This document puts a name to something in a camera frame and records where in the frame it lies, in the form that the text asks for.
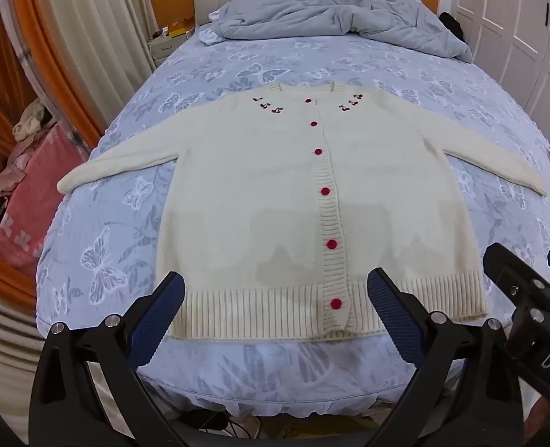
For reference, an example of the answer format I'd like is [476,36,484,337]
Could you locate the blue butterfly print bed sheet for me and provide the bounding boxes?
[35,32,550,422]

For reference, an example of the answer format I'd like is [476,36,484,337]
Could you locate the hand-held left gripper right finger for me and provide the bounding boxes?
[366,267,537,447]

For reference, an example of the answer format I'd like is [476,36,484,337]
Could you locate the black bag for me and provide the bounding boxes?
[439,12,467,42]

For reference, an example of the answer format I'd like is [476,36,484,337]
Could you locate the black cables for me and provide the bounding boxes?
[186,410,266,441]

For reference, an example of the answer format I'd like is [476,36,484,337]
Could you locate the grey-blue duvet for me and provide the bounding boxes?
[205,0,474,63]

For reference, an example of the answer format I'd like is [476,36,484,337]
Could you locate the pile of pale clothes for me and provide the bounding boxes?
[13,98,58,144]

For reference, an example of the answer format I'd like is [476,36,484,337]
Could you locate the cream pleated curtain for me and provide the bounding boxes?
[32,0,161,137]
[0,284,48,385]

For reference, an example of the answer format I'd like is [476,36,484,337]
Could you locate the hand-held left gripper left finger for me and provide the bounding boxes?
[28,271,187,447]

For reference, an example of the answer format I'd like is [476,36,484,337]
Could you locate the white nightstand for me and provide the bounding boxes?
[147,25,196,60]

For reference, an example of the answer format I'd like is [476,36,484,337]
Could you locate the cream knit cardigan red buttons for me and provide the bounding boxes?
[57,81,550,342]

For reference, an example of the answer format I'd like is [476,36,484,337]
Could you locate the white wardrobe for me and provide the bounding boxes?
[443,0,550,132]

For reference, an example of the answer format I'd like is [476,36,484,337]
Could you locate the yellow box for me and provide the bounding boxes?
[170,19,196,38]

